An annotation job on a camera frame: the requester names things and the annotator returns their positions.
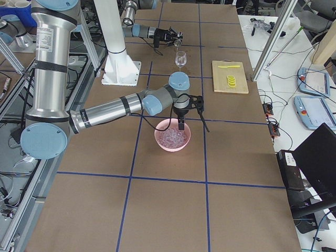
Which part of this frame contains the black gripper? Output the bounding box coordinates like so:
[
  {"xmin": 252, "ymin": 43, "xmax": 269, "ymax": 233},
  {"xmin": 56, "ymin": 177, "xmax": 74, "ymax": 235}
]
[
  {"xmin": 155, "ymin": 27, "xmax": 183, "ymax": 45},
  {"xmin": 176, "ymin": 108, "xmax": 188, "ymax": 131}
]

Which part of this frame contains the steel cocktail jigger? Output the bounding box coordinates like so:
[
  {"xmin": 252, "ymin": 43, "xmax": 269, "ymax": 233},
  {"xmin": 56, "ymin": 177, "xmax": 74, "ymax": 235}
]
[{"xmin": 174, "ymin": 39, "xmax": 182, "ymax": 48}]

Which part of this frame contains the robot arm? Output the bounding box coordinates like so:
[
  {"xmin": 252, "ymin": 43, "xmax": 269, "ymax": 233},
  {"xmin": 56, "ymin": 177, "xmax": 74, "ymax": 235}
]
[
  {"xmin": 20, "ymin": 1, "xmax": 191, "ymax": 160},
  {"xmin": 119, "ymin": 0, "xmax": 183, "ymax": 49}
]

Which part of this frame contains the clear ice cubes pile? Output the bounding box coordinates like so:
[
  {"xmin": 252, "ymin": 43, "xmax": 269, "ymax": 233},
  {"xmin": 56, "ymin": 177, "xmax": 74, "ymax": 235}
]
[{"xmin": 159, "ymin": 128, "xmax": 188, "ymax": 149}]

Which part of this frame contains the clear wine glass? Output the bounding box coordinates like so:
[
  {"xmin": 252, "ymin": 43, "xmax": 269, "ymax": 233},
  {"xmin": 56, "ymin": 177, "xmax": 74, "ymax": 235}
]
[{"xmin": 175, "ymin": 51, "xmax": 187, "ymax": 71}]

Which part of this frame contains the pink bowl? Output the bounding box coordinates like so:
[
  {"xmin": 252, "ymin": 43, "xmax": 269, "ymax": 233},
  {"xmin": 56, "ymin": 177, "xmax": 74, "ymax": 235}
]
[{"xmin": 154, "ymin": 118, "xmax": 191, "ymax": 152}]

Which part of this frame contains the bamboo cutting board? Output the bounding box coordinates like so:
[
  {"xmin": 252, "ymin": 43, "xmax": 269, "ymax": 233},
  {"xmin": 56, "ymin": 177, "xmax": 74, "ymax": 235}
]
[{"xmin": 212, "ymin": 60, "xmax": 249, "ymax": 94}]

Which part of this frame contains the yellow plastic knife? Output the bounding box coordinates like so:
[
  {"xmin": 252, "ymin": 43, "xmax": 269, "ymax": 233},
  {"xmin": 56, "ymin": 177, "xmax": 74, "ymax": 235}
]
[{"xmin": 217, "ymin": 65, "xmax": 240, "ymax": 69}]

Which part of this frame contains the clear plastic bag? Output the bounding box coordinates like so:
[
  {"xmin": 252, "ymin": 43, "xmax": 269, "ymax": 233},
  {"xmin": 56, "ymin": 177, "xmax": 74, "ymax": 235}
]
[{"xmin": 250, "ymin": 18, "xmax": 275, "ymax": 36}]

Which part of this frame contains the orange black connector module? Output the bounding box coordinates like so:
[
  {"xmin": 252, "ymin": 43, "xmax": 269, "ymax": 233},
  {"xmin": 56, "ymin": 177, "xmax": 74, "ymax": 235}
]
[{"xmin": 262, "ymin": 103, "xmax": 274, "ymax": 117}]

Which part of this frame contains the black box device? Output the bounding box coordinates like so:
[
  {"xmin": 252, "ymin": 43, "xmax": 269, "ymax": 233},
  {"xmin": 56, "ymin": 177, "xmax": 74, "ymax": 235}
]
[{"xmin": 276, "ymin": 150, "xmax": 305, "ymax": 191}]

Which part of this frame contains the near teach pendant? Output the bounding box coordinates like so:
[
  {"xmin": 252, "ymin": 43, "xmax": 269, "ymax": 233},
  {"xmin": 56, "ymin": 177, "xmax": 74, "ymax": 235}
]
[{"xmin": 293, "ymin": 96, "xmax": 335, "ymax": 131}]

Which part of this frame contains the teach pendant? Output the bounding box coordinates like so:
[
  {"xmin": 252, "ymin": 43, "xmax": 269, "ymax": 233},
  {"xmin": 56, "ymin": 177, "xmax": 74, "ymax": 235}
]
[
  {"xmin": 293, "ymin": 96, "xmax": 335, "ymax": 131},
  {"xmin": 297, "ymin": 67, "xmax": 330, "ymax": 97}
]

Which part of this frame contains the far teach pendant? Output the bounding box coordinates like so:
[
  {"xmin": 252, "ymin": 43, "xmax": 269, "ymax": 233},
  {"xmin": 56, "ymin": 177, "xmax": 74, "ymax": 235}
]
[{"xmin": 297, "ymin": 67, "xmax": 330, "ymax": 97}]

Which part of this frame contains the grey office chair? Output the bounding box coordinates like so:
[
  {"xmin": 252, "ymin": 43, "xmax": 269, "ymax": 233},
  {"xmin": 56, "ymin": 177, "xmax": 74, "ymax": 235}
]
[{"xmin": 296, "ymin": 0, "xmax": 335, "ymax": 33}]

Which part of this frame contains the black monitor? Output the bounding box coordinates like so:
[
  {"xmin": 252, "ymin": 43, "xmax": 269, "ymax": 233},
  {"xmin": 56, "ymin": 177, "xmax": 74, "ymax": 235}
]
[{"xmin": 292, "ymin": 123, "xmax": 335, "ymax": 218}]

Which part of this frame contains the blue storage bin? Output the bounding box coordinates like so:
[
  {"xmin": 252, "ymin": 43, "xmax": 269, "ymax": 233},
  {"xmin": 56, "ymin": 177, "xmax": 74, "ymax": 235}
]
[{"xmin": 1, "ymin": 1, "xmax": 37, "ymax": 27}]

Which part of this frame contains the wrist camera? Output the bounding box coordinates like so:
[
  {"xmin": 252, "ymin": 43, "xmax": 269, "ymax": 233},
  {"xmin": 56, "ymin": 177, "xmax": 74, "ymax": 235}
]
[
  {"xmin": 153, "ymin": 34, "xmax": 160, "ymax": 48},
  {"xmin": 190, "ymin": 95, "xmax": 204, "ymax": 113}
]

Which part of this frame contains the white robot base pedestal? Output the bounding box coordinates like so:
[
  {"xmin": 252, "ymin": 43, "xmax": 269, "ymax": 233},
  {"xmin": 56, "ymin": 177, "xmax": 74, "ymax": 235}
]
[{"xmin": 94, "ymin": 0, "xmax": 140, "ymax": 87}]

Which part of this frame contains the aluminium frame post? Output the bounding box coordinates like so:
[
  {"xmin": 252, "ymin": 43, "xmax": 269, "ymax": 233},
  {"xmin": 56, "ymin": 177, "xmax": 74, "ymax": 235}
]
[{"xmin": 251, "ymin": 0, "xmax": 297, "ymax": 81}]

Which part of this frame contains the metal rod with hose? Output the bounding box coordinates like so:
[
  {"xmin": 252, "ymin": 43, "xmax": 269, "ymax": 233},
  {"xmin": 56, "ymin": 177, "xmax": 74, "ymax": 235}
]
[{"xmin": 264, "ymin": 26, "xmax": 303, "ymax": 74}]

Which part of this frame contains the aluminium frame rack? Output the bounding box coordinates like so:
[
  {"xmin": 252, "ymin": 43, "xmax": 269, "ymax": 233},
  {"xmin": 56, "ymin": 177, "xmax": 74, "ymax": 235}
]
[{"xmin": 1, "ymin": 24, "xmax": 99, "ymax": 251}]

